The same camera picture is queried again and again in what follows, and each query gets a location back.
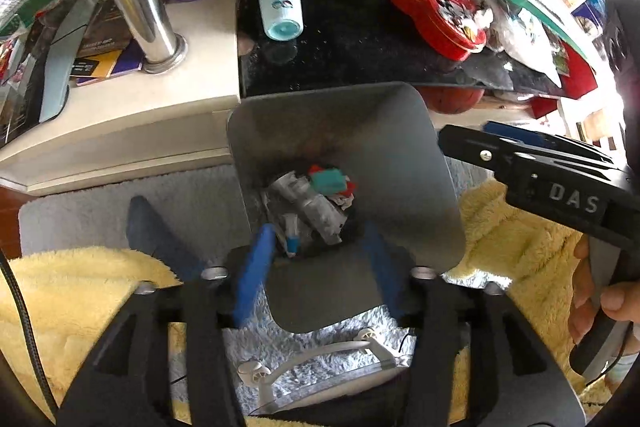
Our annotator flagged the dark grey waste bin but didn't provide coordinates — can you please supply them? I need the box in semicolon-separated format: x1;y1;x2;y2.
226;82;463;335

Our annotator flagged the teal wrapper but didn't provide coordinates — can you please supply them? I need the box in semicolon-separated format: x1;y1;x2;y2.
310;169;348;195

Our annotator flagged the blue patterned tin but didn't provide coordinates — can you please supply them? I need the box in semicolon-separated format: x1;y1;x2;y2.
575;0;608;38

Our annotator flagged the purple yellow book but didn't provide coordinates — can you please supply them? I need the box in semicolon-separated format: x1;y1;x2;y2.
75;39;146;80

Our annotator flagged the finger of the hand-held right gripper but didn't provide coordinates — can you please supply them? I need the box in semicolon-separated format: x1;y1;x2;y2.
438;123;527;181
484;122;615;166

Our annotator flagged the steel table leg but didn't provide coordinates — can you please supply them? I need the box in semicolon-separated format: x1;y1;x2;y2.
112;0;188;75

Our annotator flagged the red cartoon tin box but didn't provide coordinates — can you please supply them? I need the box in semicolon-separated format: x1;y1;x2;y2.
389;0;488;62

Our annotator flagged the orange basketball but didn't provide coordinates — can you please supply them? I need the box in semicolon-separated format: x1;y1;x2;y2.
425;86;486;114

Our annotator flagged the blue white syringe tube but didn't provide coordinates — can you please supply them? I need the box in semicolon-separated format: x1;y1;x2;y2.
282;214;303;258

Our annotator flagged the person's right hand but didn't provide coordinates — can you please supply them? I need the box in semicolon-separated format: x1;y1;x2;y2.
569;236;640;348

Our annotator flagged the dark glossy magazine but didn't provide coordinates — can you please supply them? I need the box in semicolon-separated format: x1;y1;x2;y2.
0;0;136;142

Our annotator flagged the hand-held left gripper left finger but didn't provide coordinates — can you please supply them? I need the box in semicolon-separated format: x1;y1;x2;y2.
57;223;277;427

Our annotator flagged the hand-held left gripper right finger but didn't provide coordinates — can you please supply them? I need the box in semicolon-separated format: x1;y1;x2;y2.
361;222;587;427

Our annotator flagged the printed plastic bag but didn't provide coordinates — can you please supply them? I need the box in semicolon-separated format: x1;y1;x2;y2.
500;2;571;82

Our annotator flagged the black braided cable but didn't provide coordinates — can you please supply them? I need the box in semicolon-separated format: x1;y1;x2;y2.
0;252;56;423

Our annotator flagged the grey fluffy rug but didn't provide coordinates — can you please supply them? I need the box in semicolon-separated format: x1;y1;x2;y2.
17;157;246;258

